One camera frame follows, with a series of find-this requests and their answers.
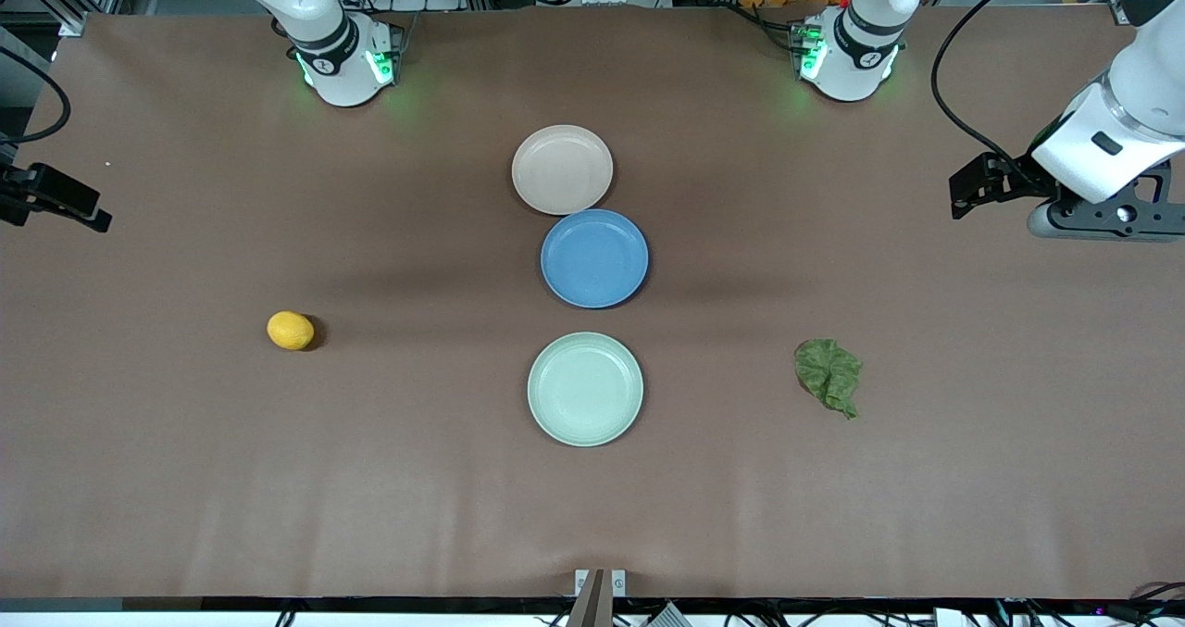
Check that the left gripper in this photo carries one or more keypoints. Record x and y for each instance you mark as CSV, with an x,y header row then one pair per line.
x,y
1016,179

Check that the yellow lemon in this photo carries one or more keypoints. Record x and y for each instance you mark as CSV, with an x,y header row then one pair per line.
x,y
290,331

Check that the green lettuce leaf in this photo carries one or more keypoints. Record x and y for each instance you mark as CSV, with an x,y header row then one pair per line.
x,y
827,372

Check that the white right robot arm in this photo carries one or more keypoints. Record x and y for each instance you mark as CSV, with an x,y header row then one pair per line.
x,y
333,53

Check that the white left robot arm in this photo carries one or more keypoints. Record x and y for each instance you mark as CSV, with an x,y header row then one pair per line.
x,y
861,53

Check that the brown paper table cover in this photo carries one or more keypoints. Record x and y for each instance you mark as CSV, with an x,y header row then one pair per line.
x,y
370,497

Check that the blue round plate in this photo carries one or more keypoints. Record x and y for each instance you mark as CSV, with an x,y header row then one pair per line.
x,y
594,258

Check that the beige round plate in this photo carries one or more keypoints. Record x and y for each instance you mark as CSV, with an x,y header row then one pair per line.
x,y
562,169

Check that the pale green round plate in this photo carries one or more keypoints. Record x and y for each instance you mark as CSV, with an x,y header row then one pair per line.
x,y
585,389

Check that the metal mount bracket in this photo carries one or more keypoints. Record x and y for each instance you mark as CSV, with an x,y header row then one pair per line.
x,y
600,599

